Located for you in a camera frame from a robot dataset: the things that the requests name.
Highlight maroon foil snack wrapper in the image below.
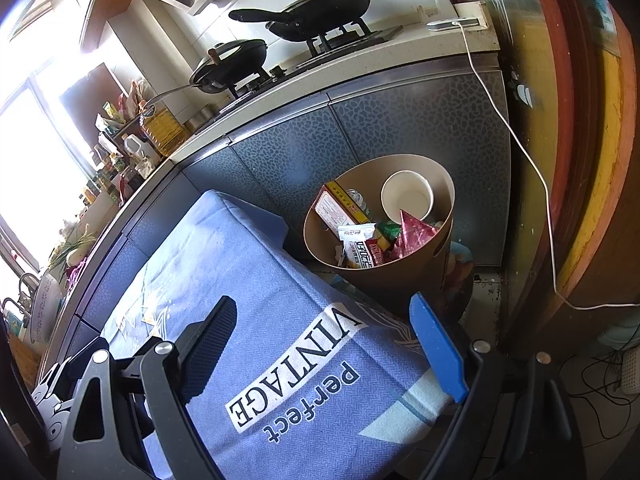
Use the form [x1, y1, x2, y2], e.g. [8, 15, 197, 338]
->
[390, 210, 439, 260]

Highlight dark grey small carton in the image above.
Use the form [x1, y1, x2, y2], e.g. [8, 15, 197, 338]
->
[337, 223, 384, 269]

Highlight pink white paper cup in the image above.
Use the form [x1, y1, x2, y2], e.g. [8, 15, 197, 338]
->
[381, 170, 435, 223]

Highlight yellow red cardboard box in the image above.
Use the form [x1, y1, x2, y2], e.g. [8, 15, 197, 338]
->
[312, 181, 371, 236]

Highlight green white snack bag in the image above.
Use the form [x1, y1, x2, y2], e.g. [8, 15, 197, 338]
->
[374, 220, 401, 252]

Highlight crushed green soda can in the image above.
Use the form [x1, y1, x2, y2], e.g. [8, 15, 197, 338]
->
[346, 188, 372, 218]

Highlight brown round trash bin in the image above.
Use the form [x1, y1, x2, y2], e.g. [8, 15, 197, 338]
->
[303, 154, 456, 315]

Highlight dark blue kitchen cabinets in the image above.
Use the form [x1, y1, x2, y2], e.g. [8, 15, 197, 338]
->
[41, 53, 511, 368]

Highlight green onions and vegetables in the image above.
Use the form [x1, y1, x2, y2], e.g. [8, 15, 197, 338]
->
[47, 224, 96, 273]

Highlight blue patterned tablecloth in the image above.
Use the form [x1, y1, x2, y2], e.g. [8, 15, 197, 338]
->
[102, 191, 451, 479]

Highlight white plastic jug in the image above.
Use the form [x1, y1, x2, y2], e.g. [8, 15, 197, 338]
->
[122, 134, 162, 169]

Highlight yellow cooking oil bottle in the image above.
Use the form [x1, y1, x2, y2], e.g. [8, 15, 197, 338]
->
[139, 104, 191, 157]

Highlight wooden framed glass door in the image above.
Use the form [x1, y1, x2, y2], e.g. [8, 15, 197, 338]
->
[456, 0, 639, 353]

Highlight phone on counter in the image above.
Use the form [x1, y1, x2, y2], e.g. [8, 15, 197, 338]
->
[426, 18, 480, 32]

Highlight black gas stove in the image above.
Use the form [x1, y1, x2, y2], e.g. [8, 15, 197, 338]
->
[229, 18, 404, 106]

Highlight black lidded frying pan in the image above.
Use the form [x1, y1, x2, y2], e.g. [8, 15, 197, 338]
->
[229, 0, 371, 42]

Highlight white charging cable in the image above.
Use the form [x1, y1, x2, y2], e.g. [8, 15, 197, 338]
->
[456, 22, 640, 311]

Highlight black wok with handle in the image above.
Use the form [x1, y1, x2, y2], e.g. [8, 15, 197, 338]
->
[146, 39, 270, 106]

